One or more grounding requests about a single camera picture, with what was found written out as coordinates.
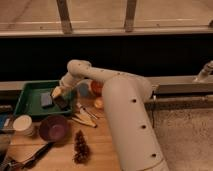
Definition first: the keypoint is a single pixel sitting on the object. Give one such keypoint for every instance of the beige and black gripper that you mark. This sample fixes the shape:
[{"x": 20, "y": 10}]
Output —
[{"x": 58, "y": 99}]

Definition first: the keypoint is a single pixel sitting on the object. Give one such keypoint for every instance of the grey eraser block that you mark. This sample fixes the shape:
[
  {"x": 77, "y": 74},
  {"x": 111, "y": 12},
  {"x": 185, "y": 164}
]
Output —
[{"x": 46, "y": 100}]

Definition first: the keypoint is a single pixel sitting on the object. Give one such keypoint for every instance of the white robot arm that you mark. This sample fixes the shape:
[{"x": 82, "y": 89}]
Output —
[{"x": 124, "y": 95}]

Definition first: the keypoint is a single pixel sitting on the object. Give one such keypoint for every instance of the green plastic tray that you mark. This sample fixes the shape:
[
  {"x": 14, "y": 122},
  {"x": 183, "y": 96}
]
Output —
[{"x": 29, "y": 101}]

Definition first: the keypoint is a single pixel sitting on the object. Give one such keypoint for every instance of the blue grey cup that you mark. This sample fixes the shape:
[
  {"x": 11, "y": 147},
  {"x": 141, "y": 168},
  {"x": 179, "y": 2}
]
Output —
[{"x": 83, "y": 90}]

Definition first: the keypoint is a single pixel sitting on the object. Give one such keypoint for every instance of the small brush with metal ferrule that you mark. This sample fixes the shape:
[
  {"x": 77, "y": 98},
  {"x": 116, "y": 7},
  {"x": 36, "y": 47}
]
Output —
[{"x": 85, "y": 110}]

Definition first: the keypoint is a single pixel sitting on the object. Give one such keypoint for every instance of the wooden stick tool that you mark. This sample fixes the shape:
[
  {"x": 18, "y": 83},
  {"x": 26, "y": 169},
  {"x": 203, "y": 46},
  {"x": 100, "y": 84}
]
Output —
[{"x": 83, "y": 119}]

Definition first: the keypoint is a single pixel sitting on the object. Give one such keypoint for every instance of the purple bowl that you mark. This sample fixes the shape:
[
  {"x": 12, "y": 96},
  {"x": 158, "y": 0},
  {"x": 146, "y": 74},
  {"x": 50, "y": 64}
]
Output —
[{"x": 54, "y": 128}]

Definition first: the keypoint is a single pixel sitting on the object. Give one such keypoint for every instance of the white cup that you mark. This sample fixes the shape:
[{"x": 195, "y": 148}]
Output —
[{"x": 24, "y": 125}]

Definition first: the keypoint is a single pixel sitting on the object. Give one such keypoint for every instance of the brown pine cone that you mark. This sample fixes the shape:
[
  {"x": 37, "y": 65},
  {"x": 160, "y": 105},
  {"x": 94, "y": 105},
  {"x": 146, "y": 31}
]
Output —
[{"x": 82, "y": 150}]

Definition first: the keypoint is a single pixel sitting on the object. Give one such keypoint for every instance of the blue box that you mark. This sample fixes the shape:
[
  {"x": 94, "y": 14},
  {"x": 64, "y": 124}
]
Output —
[{"x": 6, "y": 122}]

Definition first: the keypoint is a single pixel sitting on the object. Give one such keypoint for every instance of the white pipe fitting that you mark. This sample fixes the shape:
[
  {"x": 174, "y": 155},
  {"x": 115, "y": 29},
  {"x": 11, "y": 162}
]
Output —
[{"x": 205, "y": 72}]

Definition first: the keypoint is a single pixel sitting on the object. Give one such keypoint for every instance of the black handled tool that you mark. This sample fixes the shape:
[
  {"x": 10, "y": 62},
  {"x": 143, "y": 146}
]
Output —
[{"x": 30, "y": 162}]

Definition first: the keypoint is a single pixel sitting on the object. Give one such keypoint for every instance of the left wooden post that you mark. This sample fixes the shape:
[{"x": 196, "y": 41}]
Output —
[{"x": 64, "y": 16}]

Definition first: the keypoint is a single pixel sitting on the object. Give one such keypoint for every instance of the wooden post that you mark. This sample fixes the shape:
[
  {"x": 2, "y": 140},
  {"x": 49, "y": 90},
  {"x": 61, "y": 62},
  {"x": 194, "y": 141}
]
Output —
[
  {"x": 130, "y": 15},
  {"x": 64, "y": 16}
]

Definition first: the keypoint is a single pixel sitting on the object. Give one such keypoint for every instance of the right wooden post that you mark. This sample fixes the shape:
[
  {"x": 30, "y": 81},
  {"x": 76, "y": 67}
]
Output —
[{"x": 130, "y": 15}]

